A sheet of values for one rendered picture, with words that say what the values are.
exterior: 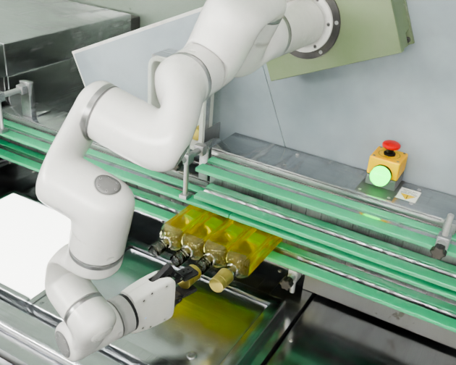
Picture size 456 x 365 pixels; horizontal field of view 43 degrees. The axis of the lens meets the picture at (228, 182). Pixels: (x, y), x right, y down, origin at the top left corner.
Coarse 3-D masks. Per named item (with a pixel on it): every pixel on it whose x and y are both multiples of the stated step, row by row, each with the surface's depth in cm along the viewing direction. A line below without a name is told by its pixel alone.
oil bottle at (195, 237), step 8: (208, 216) 138; (216, 216) 139; (200, 224) 135; (208, 224) 135; (216, 224) 135; (224, 224) 137; (192, 232) 131; (200, 232) 132; (208, 232) 132; (184, 240) 130; (192, 240) 129; (200, 240) 129; (192, 248) 129; (200, 248) 129; (192, 256) 130; (200, 256) 131
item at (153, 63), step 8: (160, 56) 145; (152, 64) 147; (152, 72) 148; (152, 80) 149; (152, 88) 150; (152, 96) 151; (152, 104) 152; (200, 112) 145; (200, 120) 146; (200, 128) 146; (200, 136) 147; (192, 144) 151
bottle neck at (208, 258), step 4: (204, 256) 125; (208, 256) 125; (212, 256) 126; (200, 260) 124; (204, 260) 124; (208, 260) 125; (212, 260) 126; (196, 264) 123; (200, 264) 123; (204, 264) 123; (208, 264) 124; (212, 264) 126; (200, 268) 123; (204, 268) 123; (208, 268) 125; (204, 272) 124
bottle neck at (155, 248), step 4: (164, 236) 131; (160, 240) 130; (164, 240) 130; (168, 240) 131; (152, 244) 129; (156, 244) 128; (160, 244) 129; (164, 244) 129; (168, 244) 130; (148, 248) 128; (152, 248) 129; (156, 248) 127; (160, 248) 128; (164, 248) 129; (152, 252) 129; (156, 252) 130; (160, 252) 128; (156, 256) 128
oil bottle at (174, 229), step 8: (192, 208) 141; (176, 216) 137; (184, 216) 137; (192, 216) 137; (200, 216) 138; (168, 224) 133; (176, 224) 134; (184, 224) 134; (192, 224) 135; (160, 232) 133; (168, 232) 131; (176, 232) 131; (184, 232) 132; (176, 240) 131; (168, 248) 133; (176, 248) 132
